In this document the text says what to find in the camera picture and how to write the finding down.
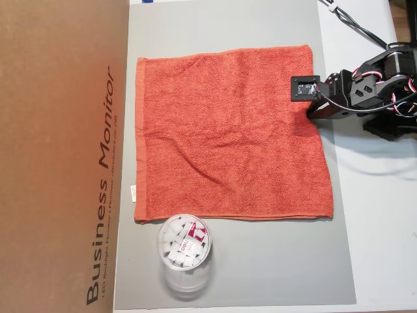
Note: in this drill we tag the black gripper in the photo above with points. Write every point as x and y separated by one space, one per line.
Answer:
326 111

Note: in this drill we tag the orange terry towel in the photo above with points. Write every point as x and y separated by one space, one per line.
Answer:
228 130

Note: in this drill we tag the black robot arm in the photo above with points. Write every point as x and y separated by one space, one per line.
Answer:
394 62

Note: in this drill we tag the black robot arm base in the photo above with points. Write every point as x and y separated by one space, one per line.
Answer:
387 128

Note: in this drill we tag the grey table mat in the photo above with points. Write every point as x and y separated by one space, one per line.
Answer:
260 261

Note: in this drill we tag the red white paper packet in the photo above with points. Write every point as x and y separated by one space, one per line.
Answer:
190 246

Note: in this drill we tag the clear plastic jar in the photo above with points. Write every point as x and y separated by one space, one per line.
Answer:
177 287

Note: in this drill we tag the brown cardboard monitor box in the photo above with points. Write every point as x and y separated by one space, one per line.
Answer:
49 130

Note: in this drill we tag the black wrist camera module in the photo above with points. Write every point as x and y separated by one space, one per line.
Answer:
304 88

